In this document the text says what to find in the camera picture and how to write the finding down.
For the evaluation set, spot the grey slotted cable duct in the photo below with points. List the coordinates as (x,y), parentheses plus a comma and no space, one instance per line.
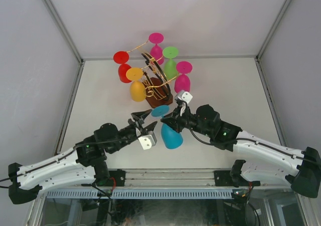
(174,193)

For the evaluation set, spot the blue plastic wine glass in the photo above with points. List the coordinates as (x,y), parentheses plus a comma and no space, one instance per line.
(171,139)

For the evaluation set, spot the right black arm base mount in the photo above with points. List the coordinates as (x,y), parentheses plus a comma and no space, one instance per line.
(223,178)

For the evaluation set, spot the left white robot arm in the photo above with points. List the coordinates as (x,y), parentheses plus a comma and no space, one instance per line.
(85,163)

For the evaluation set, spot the aluminium front rail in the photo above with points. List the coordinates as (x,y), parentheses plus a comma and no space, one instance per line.
(134,178)

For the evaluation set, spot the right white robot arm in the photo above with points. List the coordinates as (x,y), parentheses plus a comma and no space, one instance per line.
(278,164)

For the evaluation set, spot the orange plastic wine glass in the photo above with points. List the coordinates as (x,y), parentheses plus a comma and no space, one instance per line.
(137,89)

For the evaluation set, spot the gold wire wine glass rack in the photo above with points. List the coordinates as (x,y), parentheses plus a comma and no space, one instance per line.
(157,87)

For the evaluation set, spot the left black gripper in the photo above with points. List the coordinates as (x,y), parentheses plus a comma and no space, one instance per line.
(142,115)

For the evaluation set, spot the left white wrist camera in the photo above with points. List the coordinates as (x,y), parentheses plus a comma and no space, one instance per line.
(146,138)

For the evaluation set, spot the pink wine glass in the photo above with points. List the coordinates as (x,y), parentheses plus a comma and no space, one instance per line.
(183,82)
(157,51)

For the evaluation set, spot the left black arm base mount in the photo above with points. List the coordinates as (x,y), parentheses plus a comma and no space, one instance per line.
(117,178)

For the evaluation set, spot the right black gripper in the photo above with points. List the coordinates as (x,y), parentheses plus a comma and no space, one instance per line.
(175,118)

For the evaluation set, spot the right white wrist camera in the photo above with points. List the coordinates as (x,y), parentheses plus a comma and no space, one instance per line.
(183,99)

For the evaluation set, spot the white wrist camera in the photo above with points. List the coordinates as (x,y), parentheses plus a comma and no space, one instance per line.
(183,99)
(146,138)

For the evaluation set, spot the red plastic wine glass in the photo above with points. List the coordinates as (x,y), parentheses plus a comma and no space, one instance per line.
(121,58)

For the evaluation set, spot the green plastic wine glass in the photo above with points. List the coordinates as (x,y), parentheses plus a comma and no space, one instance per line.
(170,66)

